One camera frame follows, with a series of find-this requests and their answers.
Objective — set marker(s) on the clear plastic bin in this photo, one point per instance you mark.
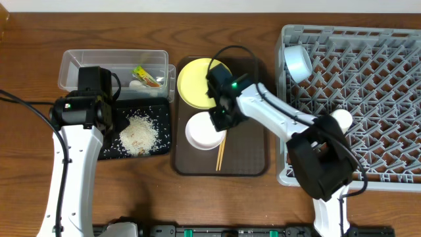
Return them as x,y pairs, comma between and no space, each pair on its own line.
121,62

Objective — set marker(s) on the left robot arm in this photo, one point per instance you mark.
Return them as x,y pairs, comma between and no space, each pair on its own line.
80,123

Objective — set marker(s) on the black plastic bin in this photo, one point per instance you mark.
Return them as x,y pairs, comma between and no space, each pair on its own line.
162,115

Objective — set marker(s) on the grey dishwasher rack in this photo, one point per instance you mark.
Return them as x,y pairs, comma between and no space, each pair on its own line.
374,73

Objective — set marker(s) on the white bowl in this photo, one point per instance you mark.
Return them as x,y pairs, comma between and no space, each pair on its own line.
201,133

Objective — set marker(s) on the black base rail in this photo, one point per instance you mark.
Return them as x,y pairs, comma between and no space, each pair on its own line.
169,230

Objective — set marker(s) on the white tissue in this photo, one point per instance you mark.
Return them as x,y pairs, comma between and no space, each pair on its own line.
136,85

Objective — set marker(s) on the green yellow snack wrapper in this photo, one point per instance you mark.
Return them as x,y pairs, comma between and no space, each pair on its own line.
142,75

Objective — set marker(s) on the light blue bowl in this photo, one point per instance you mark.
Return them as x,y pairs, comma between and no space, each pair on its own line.
298,62

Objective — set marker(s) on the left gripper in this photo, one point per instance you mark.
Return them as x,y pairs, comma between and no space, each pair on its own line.
107,116

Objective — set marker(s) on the wooden chopstick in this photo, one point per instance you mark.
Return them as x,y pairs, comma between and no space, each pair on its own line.
222,154
218,154

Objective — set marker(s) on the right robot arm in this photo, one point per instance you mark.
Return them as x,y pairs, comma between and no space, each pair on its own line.
322,160

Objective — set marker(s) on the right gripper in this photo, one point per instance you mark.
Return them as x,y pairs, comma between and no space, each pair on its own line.
220,124

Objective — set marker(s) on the rice grains food waste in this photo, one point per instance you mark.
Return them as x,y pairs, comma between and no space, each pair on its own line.
139,135

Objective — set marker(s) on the brown serving tray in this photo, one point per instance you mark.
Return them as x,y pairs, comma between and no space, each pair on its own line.
246,150

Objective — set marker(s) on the white cup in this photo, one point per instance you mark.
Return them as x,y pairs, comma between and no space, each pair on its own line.
343,118

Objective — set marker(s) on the yellow plate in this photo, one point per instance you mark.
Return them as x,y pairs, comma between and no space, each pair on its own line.
192,84

